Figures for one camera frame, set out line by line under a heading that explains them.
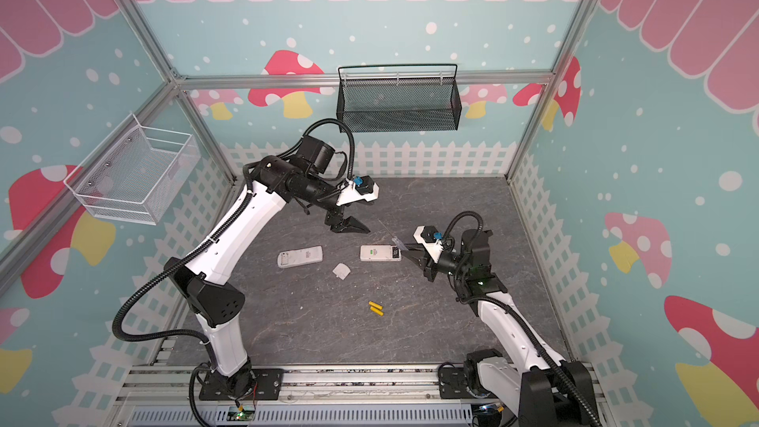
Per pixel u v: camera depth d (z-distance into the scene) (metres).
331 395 0.74
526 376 0.41
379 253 0.97
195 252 0.46
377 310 0.86
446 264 0.69
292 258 0.97
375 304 0.87
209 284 0.46
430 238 0.64
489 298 0.55
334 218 0.64
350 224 0.63
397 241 0.74
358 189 0.59
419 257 0.71
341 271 0.94
